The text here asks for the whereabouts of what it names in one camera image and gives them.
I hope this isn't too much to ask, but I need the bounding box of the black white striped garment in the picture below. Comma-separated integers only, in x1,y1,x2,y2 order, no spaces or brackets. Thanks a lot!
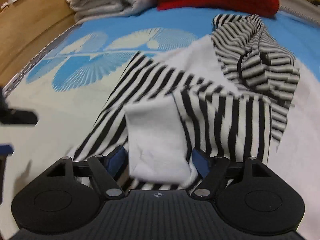
67,12,320,196

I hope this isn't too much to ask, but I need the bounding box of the blue white patterned bedspread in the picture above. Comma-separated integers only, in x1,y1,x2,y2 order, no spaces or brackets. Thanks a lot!
1,8,319,205

